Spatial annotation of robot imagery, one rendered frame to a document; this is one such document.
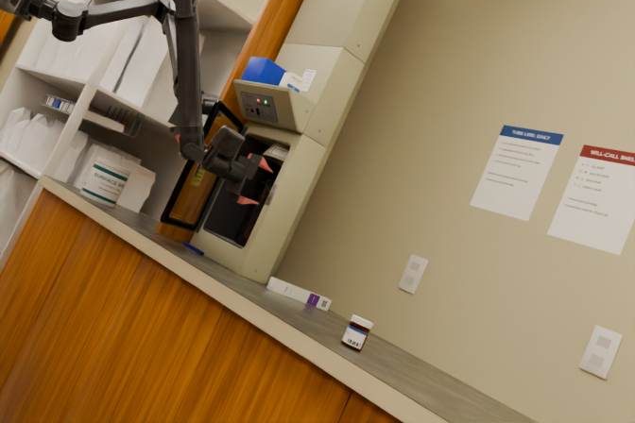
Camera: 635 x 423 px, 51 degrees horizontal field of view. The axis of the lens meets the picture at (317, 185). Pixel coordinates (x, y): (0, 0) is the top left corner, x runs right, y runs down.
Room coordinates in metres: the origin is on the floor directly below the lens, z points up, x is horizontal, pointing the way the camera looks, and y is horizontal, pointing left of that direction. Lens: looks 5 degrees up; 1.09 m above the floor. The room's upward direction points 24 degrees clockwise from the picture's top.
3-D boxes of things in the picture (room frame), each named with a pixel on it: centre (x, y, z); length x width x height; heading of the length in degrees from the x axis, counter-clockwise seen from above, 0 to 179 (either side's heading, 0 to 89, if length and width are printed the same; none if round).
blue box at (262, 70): (2.19, 0.31, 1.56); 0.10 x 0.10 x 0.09; 40
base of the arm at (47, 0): (2.10, 1.03, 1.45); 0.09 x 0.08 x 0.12; 9
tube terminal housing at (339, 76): (2.25, 0.11, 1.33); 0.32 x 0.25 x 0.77; 40
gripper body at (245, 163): (1.83, 0.22, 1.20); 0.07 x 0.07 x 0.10; 40
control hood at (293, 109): (2.13, 0.25, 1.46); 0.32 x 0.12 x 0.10; 40
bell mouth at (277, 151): (2.21, 0.12, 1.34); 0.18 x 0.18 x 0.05
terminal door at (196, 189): (2.12, 0.34, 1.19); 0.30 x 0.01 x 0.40; 169
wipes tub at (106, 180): (2.48, 0.71, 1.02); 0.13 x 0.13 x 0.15
